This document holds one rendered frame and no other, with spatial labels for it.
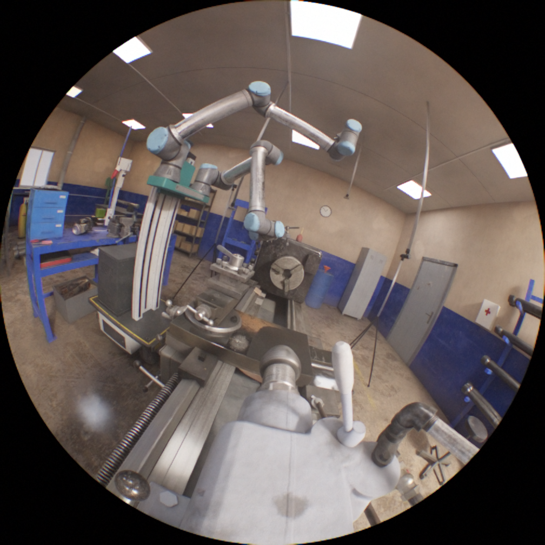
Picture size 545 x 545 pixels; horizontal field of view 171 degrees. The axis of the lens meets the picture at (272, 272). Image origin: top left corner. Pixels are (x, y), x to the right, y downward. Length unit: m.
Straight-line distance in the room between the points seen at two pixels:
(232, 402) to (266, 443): 0.56
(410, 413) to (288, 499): 0.16
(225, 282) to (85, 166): 7.18
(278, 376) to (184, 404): 0.33
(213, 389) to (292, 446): 0.46
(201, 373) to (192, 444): 0.24
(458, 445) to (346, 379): 0.17
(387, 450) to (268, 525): 0.16
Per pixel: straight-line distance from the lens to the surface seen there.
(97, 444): 1.48
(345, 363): 0.15
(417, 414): 0.26
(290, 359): 0.37
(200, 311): 0.64
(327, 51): 2.40
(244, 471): 0.19
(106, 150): 7.97
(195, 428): 0.56
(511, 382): 2.75
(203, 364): 0.65
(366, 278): 4.82
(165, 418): 0.55
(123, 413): 1.53
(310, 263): 1.49
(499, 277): 3.45
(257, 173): 1.05
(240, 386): 0.82
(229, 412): 0.73
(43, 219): 1.92
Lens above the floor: 1.34
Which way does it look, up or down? 12 degrees down
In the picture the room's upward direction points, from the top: 20 degrees clockwise
